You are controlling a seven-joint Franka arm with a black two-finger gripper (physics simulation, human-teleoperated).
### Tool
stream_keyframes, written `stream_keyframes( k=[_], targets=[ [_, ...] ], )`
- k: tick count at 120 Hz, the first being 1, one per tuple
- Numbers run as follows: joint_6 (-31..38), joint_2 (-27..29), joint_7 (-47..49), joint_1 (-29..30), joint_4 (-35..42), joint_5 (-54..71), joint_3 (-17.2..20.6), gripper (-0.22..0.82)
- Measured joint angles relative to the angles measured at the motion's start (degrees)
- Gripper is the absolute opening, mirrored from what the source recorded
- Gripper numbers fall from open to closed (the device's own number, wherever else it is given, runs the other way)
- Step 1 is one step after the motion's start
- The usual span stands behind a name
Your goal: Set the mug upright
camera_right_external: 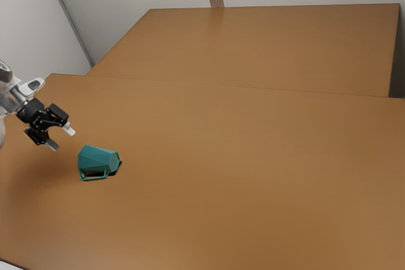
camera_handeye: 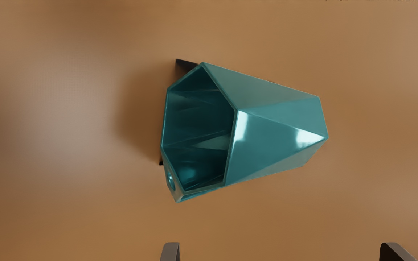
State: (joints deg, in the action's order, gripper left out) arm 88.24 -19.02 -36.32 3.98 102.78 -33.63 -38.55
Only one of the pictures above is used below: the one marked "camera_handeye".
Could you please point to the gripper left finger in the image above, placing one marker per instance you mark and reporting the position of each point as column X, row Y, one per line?
column 170, row 252

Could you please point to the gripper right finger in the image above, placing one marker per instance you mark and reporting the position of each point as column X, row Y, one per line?
column 396, row 253

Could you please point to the teal faceted mug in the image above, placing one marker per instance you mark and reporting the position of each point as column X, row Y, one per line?
column 267, row 134

